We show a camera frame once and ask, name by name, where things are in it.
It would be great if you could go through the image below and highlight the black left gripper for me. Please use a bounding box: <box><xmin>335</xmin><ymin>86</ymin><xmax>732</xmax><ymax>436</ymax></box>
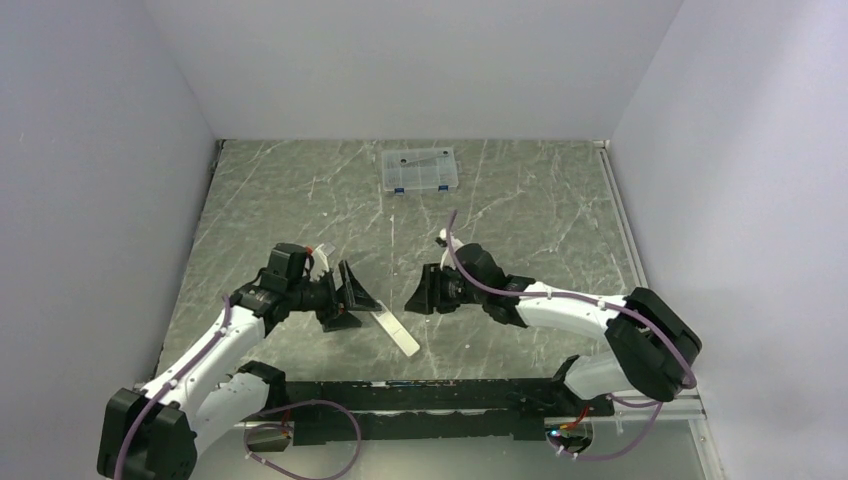
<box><xmin>287</xmin><ymin>260</ymin><xmax>380</xmax><ymax>332</ymax></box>

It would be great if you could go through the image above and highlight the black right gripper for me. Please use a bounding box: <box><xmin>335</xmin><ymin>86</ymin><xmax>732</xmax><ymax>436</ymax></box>
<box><xmin>404</xmin><ymin>263</ymin><xmax>487</xmax><ymax>316</ymax></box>

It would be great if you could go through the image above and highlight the white remote control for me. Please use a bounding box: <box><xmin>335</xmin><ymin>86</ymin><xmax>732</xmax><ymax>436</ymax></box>
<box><xmin>370</xmin><ymin>310</ymin><xmax>420</xmax><ymax>357</ymax></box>

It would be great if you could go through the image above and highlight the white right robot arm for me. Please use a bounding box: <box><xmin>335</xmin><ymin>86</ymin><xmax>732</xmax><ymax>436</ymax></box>
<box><xmin>404</xmin><ymin>243</ymin><xmax>702</xmax><ymax>415</ymax></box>

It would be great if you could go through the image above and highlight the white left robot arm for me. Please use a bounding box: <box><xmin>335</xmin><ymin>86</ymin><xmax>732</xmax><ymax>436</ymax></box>
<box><xmin>96</xmin><ymin>243</ymin><xmax>381</xmax><ymax>479</ymax></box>

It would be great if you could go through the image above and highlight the clear plastic organizer box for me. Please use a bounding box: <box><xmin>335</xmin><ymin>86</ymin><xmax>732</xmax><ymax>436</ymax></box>
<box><xmin>379</xmin><ymin>147</ymin><xmax>459</xmax><ymax>195</ymax></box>

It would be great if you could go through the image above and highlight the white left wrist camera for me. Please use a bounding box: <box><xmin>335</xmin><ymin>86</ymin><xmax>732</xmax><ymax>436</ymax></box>
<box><xmin>310</xmin><ymin>243</ymin><xmax>336</xmax><ymax>281</ymax></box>

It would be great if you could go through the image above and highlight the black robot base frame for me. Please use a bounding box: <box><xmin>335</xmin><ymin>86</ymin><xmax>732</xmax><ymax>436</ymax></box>
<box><xmin>218</xmin><ymin>357</ymin><xmax>617</xmax><ymax>446</ymax></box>

